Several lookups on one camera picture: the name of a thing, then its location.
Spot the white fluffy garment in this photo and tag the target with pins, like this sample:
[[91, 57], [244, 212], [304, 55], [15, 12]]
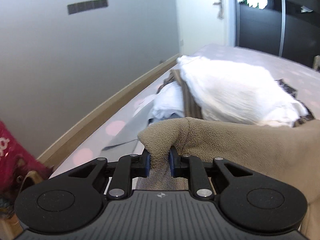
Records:
[[235, 92]]

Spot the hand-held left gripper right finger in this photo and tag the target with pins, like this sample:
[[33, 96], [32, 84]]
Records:
[[172, 165]]

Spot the tan fleece garment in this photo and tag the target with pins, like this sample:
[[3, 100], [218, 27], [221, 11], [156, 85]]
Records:
[[225, 145]]

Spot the dark floral garment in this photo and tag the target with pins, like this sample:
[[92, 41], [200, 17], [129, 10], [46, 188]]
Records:
[[303, 116]]

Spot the black wardrobe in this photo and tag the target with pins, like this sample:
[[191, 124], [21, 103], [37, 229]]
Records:
[[262, 22]]

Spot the wooden bed frame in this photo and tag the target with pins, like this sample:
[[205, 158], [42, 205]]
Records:
[[100, 112]]

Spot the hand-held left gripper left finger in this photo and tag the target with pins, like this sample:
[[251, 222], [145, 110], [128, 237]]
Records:
[[147, 165]]

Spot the wall light switch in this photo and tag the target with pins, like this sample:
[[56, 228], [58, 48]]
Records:
[[181, 43]]

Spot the small white cloth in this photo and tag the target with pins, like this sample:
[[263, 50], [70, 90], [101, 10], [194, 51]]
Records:
[[167, 100]]

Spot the white door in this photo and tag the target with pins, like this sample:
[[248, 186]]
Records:
[[200, 12]]

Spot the dark wall vent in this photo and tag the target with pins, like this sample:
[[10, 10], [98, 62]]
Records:
[[87, 6]]

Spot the polka dot bedsheet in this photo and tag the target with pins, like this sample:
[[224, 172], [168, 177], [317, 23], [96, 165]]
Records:
[[260, 57]]

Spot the grey cloth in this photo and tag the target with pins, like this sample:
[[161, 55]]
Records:
[[132, 130]]

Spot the red bag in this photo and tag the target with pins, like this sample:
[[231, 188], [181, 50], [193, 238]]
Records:
[[17, 155]]

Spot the brown striped cloth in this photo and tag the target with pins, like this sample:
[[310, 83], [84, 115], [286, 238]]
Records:
[[191, 102]]

